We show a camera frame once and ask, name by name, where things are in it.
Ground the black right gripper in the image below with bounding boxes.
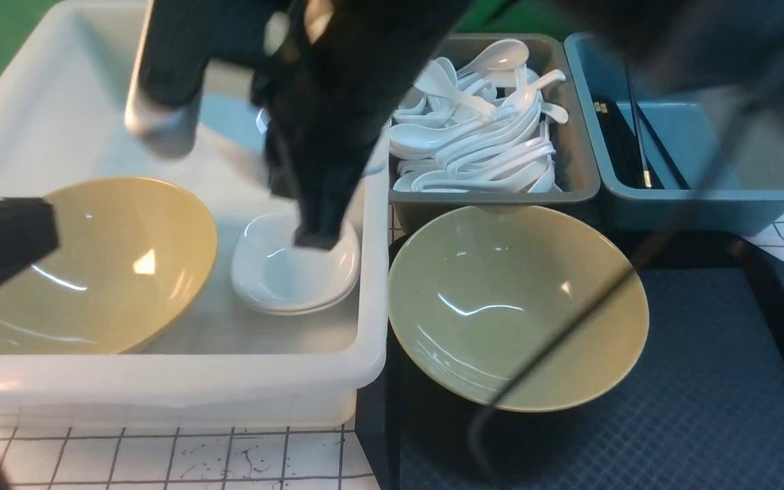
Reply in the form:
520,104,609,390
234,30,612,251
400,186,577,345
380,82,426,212
252,1,434,249

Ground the white dish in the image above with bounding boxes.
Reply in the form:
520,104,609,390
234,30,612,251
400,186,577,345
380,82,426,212
231,211,362,310
231,269,360,316

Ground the yellow noodle bowl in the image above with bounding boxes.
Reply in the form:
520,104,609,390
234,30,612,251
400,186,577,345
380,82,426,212
389,207,649,412

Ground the white soup spoon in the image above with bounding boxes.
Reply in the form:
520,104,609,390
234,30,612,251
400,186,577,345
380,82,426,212
413,60,498,120

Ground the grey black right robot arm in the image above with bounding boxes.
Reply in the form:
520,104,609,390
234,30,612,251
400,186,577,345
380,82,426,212
252,1,784,255

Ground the yellow bowl in tub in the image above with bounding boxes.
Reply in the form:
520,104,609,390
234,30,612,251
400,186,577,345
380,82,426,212
0,176,218,355

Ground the white dish in tub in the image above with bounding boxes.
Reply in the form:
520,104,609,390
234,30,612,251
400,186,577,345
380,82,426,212
231,269,360,316

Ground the white long spoon middle pile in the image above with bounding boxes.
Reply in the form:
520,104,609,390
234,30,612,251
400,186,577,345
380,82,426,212
389,86,541,159

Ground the white spoon top of pile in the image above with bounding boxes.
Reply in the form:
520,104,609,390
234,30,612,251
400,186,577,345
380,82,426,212
457,38,531,80

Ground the grey-brown spoon bin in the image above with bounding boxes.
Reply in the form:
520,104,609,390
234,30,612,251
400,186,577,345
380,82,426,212
389,34,601,232

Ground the large white plastic tub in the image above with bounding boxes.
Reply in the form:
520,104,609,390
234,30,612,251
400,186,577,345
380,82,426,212
0,1,389,427

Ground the black chopsticks bundle in bin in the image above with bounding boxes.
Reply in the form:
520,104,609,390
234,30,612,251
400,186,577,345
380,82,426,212
592,97,645,189

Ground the single black chopstick in bin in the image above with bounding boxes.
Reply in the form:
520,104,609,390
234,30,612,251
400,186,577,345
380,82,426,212
636,105,691,190

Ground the blue-grey chopstick bin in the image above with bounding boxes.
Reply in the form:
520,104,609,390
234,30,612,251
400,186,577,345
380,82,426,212
564,33,784,235

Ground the black serving tray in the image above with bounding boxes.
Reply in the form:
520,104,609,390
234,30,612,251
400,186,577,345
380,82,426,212
355,232,784,489

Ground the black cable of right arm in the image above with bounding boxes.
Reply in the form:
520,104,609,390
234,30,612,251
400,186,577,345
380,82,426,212
467,68,784,477

